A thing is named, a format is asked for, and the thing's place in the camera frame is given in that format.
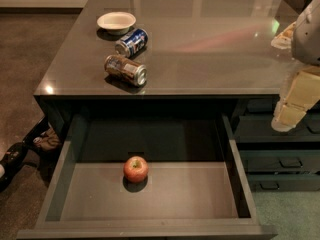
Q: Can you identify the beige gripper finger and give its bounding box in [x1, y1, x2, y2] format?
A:
[271, 66, 320, 132]
[271, 22, 296, 49]

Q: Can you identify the red apple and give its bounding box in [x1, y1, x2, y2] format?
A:
[123, 156, 149, 183]

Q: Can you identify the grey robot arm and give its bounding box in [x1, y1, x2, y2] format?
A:
[271, 0, 320, 132]

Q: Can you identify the closed middle drawer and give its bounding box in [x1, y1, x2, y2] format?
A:
[240, 150, 320, 173]

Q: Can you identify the closed drawer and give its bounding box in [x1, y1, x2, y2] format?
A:
[247, 174, 320, 192]
[240, 150, 320, 173]

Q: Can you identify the closed lower drawer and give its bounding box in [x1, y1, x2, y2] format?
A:
[247, 174, 320, 192]

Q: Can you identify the open grey top drawer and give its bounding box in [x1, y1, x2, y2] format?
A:
[17, 115, 277, 240]

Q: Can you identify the dark counter cabinet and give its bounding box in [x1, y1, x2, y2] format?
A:
[35, 0, 305, 136]

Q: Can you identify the brown silver soda can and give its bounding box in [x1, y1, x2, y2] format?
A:
[104, 55, 147, 87]

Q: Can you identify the blue soda can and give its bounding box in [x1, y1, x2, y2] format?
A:
[115, 28, 149, 58]

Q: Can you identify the white bowl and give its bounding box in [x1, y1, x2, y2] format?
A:
[97, 12, 136, 35]

